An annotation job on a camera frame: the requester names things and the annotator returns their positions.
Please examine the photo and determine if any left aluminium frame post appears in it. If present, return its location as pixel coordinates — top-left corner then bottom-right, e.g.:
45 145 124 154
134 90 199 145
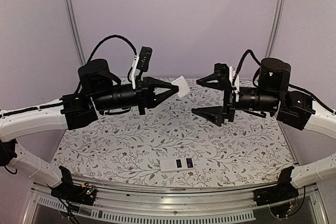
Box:
64 0 86 66

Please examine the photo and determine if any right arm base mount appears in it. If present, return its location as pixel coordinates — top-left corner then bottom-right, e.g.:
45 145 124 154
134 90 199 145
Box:
253 166 302 218

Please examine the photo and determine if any front aluminium rail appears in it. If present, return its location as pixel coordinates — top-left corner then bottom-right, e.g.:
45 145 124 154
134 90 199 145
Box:
23 179 329 223

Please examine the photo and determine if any purple battery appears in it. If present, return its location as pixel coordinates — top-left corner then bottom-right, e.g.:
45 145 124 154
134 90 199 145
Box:
186 158 194 169

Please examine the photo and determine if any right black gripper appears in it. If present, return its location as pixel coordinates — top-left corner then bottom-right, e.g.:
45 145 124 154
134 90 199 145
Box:
191 72 280 127

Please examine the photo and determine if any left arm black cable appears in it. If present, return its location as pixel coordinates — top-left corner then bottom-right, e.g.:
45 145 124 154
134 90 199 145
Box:
88 34 139 63

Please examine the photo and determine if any white remote control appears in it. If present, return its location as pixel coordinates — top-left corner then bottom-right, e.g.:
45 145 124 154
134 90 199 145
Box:
160 157 195 173

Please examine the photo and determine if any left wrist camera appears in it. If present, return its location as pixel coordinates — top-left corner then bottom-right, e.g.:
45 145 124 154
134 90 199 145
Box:
130 46 153 90

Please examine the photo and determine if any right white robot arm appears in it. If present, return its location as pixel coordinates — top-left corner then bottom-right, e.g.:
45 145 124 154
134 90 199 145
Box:
192 58 335 138

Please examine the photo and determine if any white battery cover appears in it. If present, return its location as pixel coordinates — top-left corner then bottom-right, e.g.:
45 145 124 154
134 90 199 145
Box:
171 76 190 98

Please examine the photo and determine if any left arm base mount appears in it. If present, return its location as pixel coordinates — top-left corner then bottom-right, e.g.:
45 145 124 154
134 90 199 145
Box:
50 166 97 206

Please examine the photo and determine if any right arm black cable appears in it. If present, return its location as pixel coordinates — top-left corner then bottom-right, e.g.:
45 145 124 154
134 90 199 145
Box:
235 49 262 78

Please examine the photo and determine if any aluminium frame post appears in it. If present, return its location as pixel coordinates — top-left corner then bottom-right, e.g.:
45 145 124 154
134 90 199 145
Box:
265 0 285 58
64 0 86 66

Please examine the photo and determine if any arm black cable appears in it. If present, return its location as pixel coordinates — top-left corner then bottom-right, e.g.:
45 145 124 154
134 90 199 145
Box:
88 34 139 63
235 49 262 78

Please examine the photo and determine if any right aluminium frame post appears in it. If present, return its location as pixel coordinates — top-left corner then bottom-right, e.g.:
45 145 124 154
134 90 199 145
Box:
265 0 285 58

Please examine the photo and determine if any floral patterned table mat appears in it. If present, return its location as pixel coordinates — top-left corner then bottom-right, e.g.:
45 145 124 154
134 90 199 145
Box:
52 79 296 187

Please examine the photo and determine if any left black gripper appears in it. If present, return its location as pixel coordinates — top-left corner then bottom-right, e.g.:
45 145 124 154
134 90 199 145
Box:
93 75 179 114

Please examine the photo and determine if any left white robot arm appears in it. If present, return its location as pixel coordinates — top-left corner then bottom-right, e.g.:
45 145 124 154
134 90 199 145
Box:
1 59 180 200

